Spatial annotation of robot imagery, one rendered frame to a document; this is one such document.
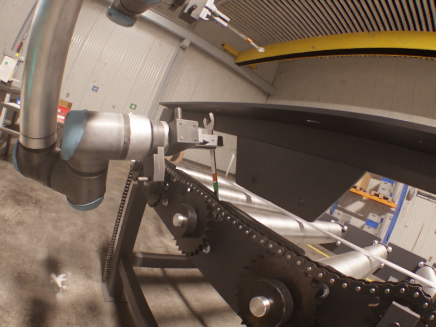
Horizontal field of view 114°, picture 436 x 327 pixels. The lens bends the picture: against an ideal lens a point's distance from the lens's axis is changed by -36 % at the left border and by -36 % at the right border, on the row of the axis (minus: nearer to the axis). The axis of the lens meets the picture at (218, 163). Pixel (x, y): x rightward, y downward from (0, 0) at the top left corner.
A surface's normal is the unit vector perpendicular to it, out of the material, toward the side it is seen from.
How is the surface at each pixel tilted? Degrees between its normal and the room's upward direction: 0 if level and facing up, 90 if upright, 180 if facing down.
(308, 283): 90
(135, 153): 125
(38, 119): 108
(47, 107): 103
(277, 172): 90
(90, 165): 113
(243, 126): 90
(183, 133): 66
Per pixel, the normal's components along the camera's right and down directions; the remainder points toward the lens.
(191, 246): -0.77, -0.26
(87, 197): 0.46, 0.64
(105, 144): 0.58, 0.40
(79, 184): 0.09, 0.57
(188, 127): 0.63, -0.16
